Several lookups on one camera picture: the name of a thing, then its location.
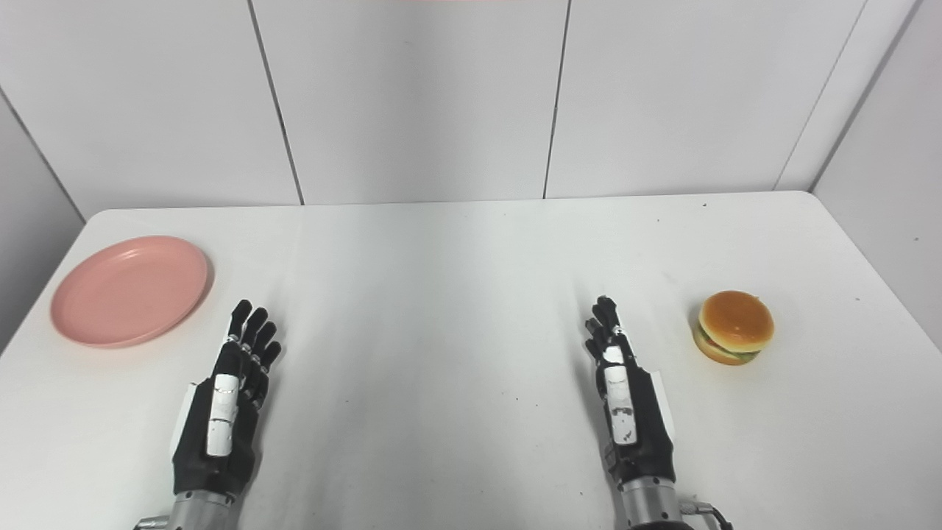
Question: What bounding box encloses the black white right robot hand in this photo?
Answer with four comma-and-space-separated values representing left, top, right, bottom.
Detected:
584, 296, 678, 487

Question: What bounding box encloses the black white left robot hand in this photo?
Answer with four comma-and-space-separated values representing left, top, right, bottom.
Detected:
171, 299, 283, 498

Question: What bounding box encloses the toy hamburger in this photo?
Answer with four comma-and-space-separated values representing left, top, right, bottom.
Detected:
691, 290, 775, 366

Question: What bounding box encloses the pink round plate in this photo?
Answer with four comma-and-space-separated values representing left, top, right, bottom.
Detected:
50, 236, 210, 349

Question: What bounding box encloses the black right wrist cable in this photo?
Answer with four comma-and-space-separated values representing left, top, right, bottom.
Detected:
680, 499, 734, 530

